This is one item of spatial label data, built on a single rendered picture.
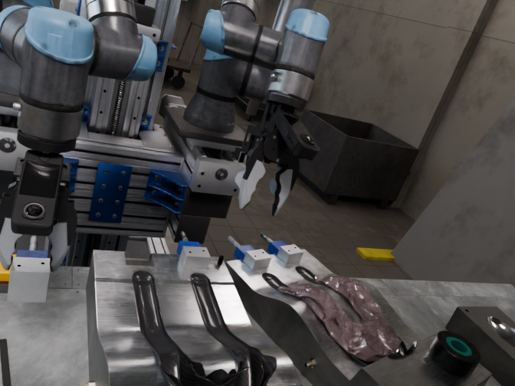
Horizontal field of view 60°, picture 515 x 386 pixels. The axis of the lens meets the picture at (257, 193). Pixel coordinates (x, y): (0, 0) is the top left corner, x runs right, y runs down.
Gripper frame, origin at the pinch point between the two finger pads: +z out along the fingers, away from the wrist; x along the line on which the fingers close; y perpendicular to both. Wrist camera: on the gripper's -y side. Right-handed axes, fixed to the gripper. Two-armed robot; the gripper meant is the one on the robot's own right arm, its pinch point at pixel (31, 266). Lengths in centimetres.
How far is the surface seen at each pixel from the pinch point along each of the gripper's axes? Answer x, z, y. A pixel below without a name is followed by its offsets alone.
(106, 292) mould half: -11.8, 6.4, 2.2
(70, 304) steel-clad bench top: -7.2, 15.1, 9.5
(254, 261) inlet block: -44.4, 7.4, 15.2
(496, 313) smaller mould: -107, 8, -2
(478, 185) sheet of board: -267, 20, 140
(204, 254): -30.3, 3.3, 10.6
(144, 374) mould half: -14.2, 1.5, -19.6
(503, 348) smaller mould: -96, 8, -13
